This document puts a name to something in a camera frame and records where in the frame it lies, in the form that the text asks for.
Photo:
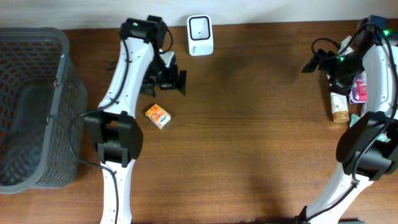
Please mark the grey plastic basket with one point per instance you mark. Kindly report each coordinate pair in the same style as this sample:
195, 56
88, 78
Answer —
41, 92

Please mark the green wipes pack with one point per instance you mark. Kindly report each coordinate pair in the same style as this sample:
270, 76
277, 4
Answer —
354, 119

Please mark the white barcode scanner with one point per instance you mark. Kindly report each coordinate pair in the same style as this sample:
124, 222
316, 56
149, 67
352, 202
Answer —
200, 35

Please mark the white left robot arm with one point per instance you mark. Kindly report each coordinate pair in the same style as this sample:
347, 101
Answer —
142, 66

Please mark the red purple tissue pack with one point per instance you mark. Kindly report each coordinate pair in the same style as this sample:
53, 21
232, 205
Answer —
358, 93

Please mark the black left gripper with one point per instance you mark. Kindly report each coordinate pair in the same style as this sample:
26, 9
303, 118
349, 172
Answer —
171, 79

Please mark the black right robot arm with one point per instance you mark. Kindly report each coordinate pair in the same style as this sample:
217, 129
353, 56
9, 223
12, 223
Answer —
368, 149

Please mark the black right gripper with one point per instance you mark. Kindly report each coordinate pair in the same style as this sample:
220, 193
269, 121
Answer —
342, 85

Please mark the orange tissue pack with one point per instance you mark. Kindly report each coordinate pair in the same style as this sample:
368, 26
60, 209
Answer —
158, 116

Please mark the white Pantene tube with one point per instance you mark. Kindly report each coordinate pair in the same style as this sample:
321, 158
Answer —
339, 108

